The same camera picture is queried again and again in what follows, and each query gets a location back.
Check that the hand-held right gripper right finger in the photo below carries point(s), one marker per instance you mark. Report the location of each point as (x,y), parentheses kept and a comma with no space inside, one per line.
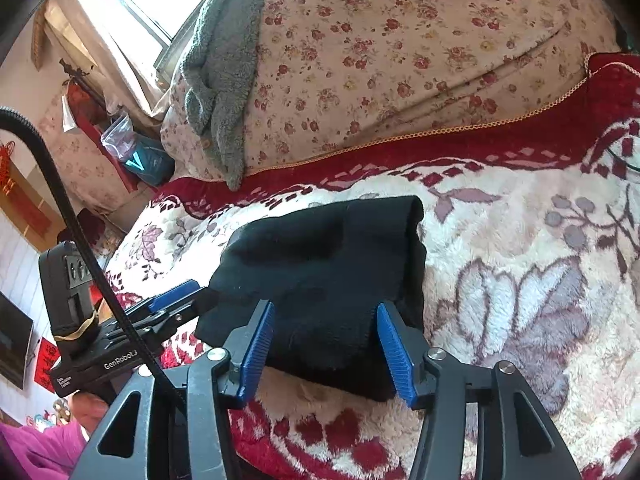
(397,355)

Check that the flat screen television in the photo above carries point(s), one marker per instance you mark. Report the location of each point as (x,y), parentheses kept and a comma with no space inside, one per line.
(12,342)

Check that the window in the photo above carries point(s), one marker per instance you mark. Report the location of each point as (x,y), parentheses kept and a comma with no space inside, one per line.
(135,10)

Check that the red and white floral blanket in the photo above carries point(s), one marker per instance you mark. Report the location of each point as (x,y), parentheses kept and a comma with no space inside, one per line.
(500,310)

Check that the person's left hand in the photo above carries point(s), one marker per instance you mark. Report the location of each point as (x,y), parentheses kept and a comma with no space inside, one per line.
(92,407)

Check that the person's left forearm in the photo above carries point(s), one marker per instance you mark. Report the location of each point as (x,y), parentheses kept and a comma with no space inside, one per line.
(40,452)

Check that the black pants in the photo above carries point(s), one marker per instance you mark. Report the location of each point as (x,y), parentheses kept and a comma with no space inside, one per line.
(320,270)

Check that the clear plastic bag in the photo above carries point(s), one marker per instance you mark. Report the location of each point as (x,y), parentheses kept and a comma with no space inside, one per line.
(119,137)

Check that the grey fleece blanket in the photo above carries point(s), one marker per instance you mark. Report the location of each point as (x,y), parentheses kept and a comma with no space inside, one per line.
(225,60)

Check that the floral quilt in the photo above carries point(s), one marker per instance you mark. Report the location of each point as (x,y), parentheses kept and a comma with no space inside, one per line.
(375,60)

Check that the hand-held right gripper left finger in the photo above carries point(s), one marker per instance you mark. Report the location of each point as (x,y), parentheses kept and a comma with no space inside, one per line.
(257,355)

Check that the red paper decoration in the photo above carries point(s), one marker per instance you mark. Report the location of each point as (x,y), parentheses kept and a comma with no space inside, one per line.
(47,365)

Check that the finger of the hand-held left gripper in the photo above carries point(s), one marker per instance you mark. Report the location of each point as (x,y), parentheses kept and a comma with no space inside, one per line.
(170,296)
(190,307)

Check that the pale curtain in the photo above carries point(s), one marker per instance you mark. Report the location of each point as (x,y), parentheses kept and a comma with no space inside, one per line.
(105,55)

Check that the red knot ornament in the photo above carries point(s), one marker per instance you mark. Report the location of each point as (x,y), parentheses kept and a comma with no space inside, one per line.
(6,170)

